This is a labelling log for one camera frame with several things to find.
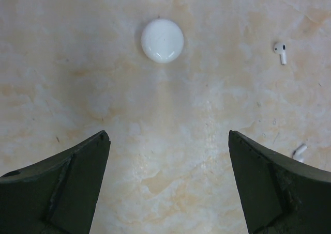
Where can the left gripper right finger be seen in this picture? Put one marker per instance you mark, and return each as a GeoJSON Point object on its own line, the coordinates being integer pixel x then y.
{"type": "Point", "coordinates": [278, 194]}

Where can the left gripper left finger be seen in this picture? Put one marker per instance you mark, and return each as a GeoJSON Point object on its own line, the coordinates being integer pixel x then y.
{"type": "Point", "coordinates": [58, 194]}

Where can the white earbud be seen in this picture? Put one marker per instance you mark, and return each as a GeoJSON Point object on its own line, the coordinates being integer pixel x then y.
{"type": "Point", "coordinates": [298, 153]}
{"type": "Point", "coordinates": [280, 49]}

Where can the white earbud case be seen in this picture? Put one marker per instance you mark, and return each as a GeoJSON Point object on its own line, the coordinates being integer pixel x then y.
{"type": "Point", "coordinates": [162, 41]}

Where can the white earbud beside black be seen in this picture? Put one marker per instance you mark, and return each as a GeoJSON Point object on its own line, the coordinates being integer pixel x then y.
{"type": "Point", "coordinates": [280, 49]}

